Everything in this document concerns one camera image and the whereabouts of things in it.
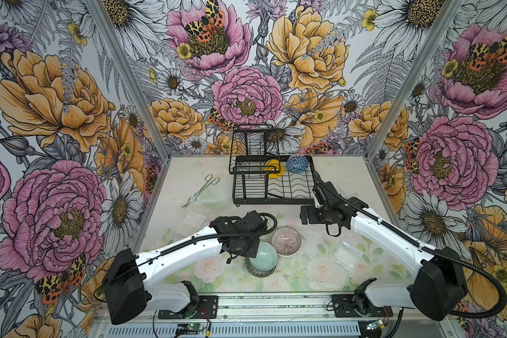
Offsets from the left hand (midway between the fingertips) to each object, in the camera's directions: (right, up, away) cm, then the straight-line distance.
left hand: (246, 254), depth 77 cm
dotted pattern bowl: (+5, -8, +3) cm, 10 cm away
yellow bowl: (+10, +33, +8) cm, 35 cm away
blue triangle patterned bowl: (+25, +35, +39) cm, 58 cm away
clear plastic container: (+40, -4, +9) cm, 41 cm away
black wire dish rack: (+5, +28, +12) cm, 31 cm away
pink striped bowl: (+16, +1, +10) cm, 19 cm away
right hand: (+25, +10, +7) cm, 28 cm away
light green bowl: (+7, -3, +3) cm, 8 cm away
